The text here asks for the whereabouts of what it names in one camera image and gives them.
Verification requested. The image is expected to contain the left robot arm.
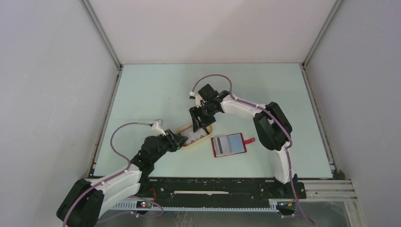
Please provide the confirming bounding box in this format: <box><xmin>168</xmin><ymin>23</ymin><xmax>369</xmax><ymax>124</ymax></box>
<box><xmin>56</xmin><ymin>130</ymin><xmax>188</xmax><ymax>227</ymax></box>

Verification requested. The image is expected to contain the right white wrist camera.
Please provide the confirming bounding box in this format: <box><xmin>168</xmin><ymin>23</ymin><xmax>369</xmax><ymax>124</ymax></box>
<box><xmin>190</xmin><ymin>91</ymin><xmax>204</xmax><ymax>107</ymax></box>

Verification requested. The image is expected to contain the aluminium frame rail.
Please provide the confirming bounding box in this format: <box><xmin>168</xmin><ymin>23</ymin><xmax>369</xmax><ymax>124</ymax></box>
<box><xmin>63</xmin><ymin>178</ymin><xmax>367</xmax><ymax>227</ymax></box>

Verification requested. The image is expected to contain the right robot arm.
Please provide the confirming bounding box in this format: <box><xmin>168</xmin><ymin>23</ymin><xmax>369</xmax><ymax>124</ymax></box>
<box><xmin>189</xmin><ymin>84</ymin><xmax>295</xmax><ymax>198</ymax></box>

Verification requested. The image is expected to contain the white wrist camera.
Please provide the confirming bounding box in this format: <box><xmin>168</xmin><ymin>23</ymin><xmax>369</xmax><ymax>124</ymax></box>
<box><xmin>151</xmin><ymin>119</ymin><xmax>166</xmax><ymax>136</ymax></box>
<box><xmin>190</xmin><ymin>91</ymin><xmax>204</xmax><ymax>107</ymax></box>

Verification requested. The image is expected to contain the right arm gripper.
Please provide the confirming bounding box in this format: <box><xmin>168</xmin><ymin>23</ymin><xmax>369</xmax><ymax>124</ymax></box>
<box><xmin>190</xmin><ymin>102</ymin><xmax>218</xmax><ymax>132</ymax></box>

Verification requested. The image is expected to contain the silver VIP card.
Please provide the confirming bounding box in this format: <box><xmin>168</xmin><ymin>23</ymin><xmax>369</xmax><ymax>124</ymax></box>
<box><xmin>180</xmin><ymin>126</ymin><xmax>208</xmax><ymax>146</ymax></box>

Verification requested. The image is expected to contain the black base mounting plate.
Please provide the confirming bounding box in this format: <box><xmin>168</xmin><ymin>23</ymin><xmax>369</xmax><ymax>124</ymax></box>
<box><xmin>136</xmin><ymin>177</ymin><xmax>306</xmax><ymax>209</ymax></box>

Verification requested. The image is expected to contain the beige oval plastic tray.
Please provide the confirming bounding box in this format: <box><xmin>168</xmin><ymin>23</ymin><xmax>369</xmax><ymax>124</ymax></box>
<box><xmin>176</xmin><ymin>123</ymin><xmax>213</xmax><ymax>149</ymax></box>

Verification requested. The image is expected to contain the red leather card holder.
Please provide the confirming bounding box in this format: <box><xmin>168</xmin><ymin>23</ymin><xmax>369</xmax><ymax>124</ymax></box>
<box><xmin>211</xmin><ymin>133</ymin><xmax>256</xmax><ymax>157</ymax></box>

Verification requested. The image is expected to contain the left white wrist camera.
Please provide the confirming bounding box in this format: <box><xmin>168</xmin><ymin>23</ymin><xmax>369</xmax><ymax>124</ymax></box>
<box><xmin>151</xmin><ymin>119</ymin><xmax>166</xmax><ymax>136</ymax></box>

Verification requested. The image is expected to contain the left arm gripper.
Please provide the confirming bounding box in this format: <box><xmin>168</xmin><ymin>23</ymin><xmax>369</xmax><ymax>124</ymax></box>
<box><xmin>151</xmin><ymin>129</ymin><xmax>188</xmax><ymax>164</ymax></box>

